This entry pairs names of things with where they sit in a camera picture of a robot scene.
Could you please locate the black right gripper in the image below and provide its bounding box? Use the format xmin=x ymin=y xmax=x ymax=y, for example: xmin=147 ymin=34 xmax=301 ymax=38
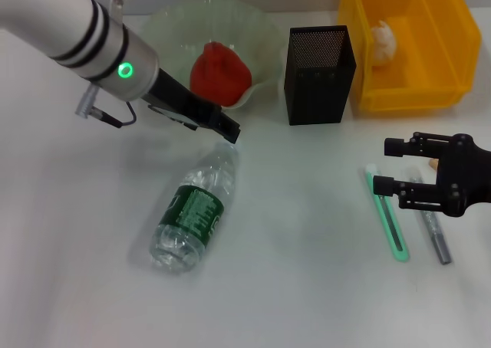
xmin=372 ymin=132 xmax=491 ymax=218

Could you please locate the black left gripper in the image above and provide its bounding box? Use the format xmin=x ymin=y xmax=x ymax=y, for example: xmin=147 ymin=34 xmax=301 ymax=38
xmin=141 ymin=68 xmax=241 ymax=145

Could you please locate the red-orange fruit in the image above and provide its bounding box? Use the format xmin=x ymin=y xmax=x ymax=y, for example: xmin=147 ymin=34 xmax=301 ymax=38
xmin=190 ymin=41 xmax=253 ymax=107

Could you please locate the green utility knife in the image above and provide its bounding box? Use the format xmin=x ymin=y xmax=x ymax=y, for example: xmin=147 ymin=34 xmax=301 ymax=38
xmin=364 ymin=163 xmax=410 ymax=263

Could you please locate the grey pen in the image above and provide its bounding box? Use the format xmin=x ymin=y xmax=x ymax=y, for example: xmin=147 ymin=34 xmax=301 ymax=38
xmin=407 ymin=166 xmax=453 ymax=265

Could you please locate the clear green-label water bottle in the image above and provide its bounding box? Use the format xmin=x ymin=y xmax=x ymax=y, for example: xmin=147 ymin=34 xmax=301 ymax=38
xmin=148 ymin=140 xmax=241 ymax=274

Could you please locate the white paper ball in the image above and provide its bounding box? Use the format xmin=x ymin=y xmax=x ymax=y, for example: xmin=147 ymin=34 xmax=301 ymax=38
xmin=370 ymin=19 xmax=398 ymax=68

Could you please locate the black mesh pen holder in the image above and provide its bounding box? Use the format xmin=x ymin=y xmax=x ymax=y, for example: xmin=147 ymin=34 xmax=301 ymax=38
xmin=283 ymin=25 xmax=358 ymax=126

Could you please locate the green glass fruit bowl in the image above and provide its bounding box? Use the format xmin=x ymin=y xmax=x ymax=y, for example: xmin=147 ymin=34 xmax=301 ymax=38
xmin=140 ymin=0 xmax=283 ymax=111

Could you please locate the yellow plastic storage bin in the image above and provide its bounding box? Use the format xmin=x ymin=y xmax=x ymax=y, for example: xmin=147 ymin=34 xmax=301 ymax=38
xmin=336 ymin=0 xmax=483 ymax=114

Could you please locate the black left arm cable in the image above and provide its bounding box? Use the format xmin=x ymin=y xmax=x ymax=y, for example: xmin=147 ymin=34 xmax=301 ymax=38
xmin=74 ymin=87 xmax=138 ymax=130

